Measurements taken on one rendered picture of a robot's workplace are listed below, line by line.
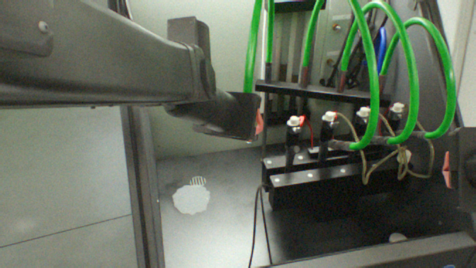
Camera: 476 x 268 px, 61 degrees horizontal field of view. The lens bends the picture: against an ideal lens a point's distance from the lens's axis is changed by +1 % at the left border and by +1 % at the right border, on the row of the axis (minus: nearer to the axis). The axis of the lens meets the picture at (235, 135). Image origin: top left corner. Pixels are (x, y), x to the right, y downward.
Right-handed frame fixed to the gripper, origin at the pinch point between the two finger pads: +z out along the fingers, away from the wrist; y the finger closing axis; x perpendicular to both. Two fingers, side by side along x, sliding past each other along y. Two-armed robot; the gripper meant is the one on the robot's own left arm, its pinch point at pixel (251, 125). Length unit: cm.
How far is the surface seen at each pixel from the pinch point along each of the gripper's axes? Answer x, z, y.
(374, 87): -9.7, 8.9, -16.4
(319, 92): -14.7, 34.4, 2.2
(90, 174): 25, 106, 160
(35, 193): 40, 84, 174
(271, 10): -28.1, 16.8, 9.6
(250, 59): -8.8, -7.1, -1.6
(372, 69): -12.5, 8.1, -15.8
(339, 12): -37, 38, 2
